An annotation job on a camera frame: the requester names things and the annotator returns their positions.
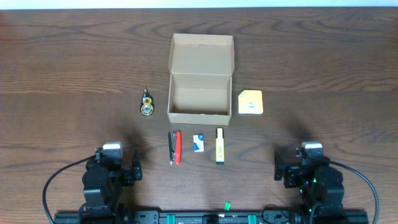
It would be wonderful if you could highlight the yellow highlighter pen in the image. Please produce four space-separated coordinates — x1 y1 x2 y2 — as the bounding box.
216 128 224 165

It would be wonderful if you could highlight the black yellow correction tape dispenser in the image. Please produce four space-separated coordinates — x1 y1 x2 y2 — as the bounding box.
140 88 154 116

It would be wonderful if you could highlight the yellow sticky note pad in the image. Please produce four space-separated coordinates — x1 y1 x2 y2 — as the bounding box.
238 90 264 114

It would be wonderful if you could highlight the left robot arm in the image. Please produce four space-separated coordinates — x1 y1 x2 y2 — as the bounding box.
82 148 142 217

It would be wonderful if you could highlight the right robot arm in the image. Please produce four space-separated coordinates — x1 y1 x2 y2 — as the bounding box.
274 149 345 223

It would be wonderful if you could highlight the red black stapler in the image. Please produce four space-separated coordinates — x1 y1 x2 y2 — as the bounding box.
168 131 182 165

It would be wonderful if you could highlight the small green clip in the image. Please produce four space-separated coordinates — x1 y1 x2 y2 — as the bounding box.
224 202 231 211

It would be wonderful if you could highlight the open cardboard box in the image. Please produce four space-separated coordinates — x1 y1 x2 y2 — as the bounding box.
167 33 235 126

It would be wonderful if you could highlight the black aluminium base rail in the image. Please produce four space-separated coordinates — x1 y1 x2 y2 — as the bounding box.
53 208 369 224

